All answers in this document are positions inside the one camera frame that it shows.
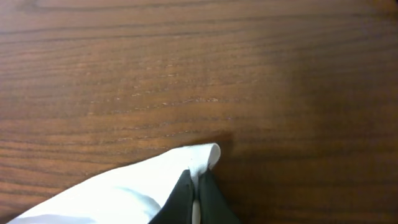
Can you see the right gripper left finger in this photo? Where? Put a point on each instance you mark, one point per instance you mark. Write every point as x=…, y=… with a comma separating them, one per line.
x=179, y=205

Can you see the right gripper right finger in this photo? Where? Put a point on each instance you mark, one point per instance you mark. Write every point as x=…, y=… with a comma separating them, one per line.
x=214, y=208

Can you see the white t-shirt with logo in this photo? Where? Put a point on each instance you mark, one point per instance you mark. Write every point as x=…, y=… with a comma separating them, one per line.
x=129, y=194

